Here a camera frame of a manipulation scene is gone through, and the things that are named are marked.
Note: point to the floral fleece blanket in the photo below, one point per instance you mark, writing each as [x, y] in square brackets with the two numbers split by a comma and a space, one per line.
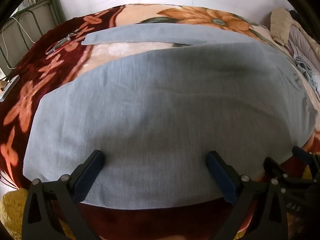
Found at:
[50, 80]

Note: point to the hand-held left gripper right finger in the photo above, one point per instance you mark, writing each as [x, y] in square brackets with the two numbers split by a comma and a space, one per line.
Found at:
[222, 178]

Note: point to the grey-blue pants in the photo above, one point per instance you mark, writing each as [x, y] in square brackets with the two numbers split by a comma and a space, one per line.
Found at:
[162, 105]

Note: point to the grey quilt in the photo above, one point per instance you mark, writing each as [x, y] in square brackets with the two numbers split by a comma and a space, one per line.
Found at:
[303, 42]

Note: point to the blue-grey knit cloth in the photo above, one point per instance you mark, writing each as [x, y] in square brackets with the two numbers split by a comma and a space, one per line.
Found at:
[303, 67]

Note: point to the yellow fluffy mat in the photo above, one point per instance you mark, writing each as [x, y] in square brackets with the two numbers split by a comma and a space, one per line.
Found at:
[12, 212]

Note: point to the beige pillow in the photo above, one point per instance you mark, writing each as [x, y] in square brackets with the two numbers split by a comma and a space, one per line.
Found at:
[281, 25]

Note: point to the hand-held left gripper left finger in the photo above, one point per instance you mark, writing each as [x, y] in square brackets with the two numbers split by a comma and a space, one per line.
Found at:
[89, 176]

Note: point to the silver phone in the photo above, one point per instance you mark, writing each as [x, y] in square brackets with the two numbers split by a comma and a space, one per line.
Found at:
[10, 87]

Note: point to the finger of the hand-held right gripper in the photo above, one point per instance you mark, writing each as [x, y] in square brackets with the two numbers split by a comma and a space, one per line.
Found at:
[308, 158]
[273, 167]

